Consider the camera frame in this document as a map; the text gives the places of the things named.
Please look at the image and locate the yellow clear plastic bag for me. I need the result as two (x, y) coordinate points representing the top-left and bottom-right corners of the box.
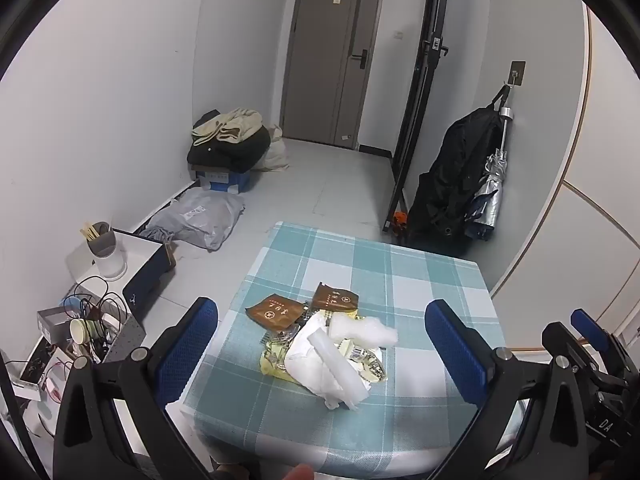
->
(259, 309), (388, 386)

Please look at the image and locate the grey white utensil holder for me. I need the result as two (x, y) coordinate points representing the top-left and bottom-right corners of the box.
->
(86, 221), (126, 280)

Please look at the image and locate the white tissue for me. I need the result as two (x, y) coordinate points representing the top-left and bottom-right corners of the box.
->
(285, 312), (351, 411)

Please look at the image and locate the grey speckled box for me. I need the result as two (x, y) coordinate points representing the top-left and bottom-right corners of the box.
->
(37, 305), (147, 366)

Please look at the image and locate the blue cardboard box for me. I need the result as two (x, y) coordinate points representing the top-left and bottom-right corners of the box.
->
(194, 162), (252, 195)

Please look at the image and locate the white foam sheet roll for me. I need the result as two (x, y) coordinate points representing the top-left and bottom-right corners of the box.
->
(327, 312), (399, 350)
(307, 330), (371, 411)

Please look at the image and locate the brown snack packet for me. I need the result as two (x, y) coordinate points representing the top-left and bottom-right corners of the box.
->
(246, 294), (303, 331)
(312, 282), (360, 311)

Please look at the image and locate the paper cup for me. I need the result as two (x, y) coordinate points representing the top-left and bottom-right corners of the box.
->
(69, 317), (101, 346)

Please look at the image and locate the red cable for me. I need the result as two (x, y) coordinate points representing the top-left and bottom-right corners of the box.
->
(42, 357), (76, 391)

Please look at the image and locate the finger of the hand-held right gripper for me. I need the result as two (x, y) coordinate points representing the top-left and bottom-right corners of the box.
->
(571, 309), (628, 386)
(541, 321), (598, 378)

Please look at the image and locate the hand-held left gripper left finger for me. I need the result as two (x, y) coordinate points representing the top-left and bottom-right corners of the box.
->
(54, 296), (219, 480)

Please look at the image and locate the grey blue cloth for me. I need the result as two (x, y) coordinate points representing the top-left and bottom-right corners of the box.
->
(142, 225), (173, 256)

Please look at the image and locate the cream tote bag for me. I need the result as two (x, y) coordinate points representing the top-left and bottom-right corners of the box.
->
(252, 124), (291, 173)

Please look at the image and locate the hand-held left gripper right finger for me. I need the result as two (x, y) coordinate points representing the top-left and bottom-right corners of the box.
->
(424, 299), (588, 480)

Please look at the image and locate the small open grey box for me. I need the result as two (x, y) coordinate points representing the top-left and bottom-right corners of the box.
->
(36, 306), (76, 343)

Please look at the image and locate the white flat board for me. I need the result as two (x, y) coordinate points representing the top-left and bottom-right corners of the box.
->
(0, 345), (76, 441)

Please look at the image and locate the white and navy box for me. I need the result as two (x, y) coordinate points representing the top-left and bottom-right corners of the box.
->
(66, 228), (177, 321)

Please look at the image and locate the teal checked tablecloth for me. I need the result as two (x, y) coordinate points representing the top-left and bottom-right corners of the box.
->
(182, 221), (518, 480)

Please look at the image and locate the grey door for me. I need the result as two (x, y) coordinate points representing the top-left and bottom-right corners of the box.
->
(280, 0), (386, 150)

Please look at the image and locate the silver folded umbrella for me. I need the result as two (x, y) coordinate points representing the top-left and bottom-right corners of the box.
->
(467, 107), (516, 241)

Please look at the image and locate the beige garment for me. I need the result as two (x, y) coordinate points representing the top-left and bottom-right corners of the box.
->
(191, 106), (264, 148)

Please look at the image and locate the black jacket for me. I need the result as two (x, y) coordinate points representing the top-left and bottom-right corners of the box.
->
(407, 106), (503, 256)

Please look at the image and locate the black framed glass door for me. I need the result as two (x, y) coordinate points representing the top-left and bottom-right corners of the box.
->
(382, 0), (453, 233)

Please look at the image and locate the pile of clothes on box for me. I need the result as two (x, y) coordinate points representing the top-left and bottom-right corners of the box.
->
(187, 110), (272, 173)

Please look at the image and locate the clear crinkled wrapper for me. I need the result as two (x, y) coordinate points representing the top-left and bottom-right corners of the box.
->
(259, 327), (301, 348)

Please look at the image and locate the tangle of black cables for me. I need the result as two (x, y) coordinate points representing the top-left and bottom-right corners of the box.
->
(65, 274), (132, 356)

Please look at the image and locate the grey plastic parcel bag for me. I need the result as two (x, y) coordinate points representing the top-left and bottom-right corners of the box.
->
(145, 187), (246, 252)

